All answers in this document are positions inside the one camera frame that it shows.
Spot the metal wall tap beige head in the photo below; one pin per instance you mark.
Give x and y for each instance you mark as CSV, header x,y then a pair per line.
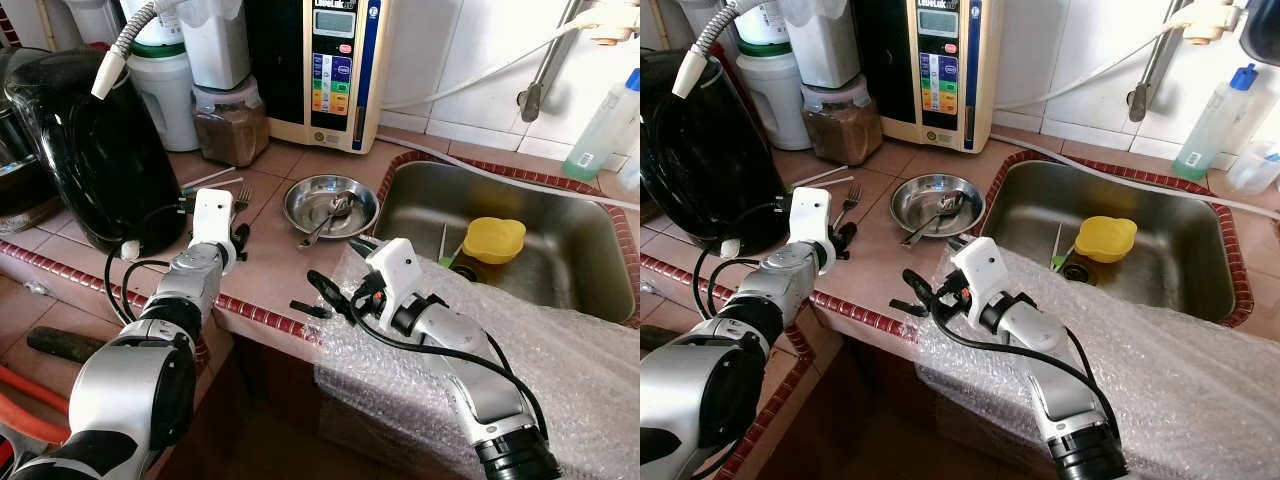
x,y
535,95
1145,95

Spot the black electric kettle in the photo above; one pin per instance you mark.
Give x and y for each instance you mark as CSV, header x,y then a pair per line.
x,y
90,150
710,160

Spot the steel fork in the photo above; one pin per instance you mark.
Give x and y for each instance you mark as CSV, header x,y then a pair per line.
x,y
242,197
850,200

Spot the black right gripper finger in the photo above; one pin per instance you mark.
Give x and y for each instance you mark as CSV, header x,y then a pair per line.
x,y
330,300
364,247
956,244
922,300

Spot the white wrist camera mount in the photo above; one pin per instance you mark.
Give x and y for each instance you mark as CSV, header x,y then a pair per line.
x,y
980,265
212,215
812,215
395,265

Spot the dark object on floor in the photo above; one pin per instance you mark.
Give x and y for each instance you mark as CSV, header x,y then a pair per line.
x,y
65,345
665,338

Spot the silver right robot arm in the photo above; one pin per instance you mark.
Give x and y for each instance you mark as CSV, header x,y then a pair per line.
x,y
470,360
1060,360

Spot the clear bubble wrap sheet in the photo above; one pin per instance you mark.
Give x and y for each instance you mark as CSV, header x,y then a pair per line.
x,y
1180,380
580,380

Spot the beige water ionizer machine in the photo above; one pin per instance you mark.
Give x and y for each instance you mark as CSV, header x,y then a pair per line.
x,y
945,95
335,100

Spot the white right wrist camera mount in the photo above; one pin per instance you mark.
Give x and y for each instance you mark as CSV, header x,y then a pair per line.
x,y
980,265
395,265

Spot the white plastic appliance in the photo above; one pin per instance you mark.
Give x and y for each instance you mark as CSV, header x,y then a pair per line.
x,y
822,50
215,50

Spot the steel spoon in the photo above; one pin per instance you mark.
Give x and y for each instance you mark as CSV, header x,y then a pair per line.
x,y
945,205
335,208

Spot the dark blue pan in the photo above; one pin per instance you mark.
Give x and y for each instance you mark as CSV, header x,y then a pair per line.
x,y
1262,30

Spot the clear jar brown powder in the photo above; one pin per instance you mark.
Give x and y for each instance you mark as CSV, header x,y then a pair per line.
x,y
230,130
842,130

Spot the dark cooking pot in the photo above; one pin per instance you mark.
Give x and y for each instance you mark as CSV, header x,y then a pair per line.
x,y
20,190

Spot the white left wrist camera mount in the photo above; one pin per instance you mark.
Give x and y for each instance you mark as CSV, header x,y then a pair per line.
x,y
212,215
812,215

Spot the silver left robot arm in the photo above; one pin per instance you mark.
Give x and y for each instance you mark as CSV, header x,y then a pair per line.
x,y
780,285
185,280

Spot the white canister green band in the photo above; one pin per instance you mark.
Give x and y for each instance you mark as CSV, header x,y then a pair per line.
x,y
165,100
785,100

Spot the clear soap bottle blue cap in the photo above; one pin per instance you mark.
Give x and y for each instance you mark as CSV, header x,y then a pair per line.
x,y
1210,130
600,135

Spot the round steel bowl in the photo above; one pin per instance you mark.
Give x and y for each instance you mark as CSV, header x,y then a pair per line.
x,y
920,195
310,200

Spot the large steel sink basin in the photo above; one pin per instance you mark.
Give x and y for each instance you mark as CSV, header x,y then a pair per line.
x,y
1170,280
570,270

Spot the white chopstick green tip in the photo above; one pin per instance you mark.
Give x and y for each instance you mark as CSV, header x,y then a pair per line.
x,y
830,183
1057,250
220,185
443,250
210,176
820,176

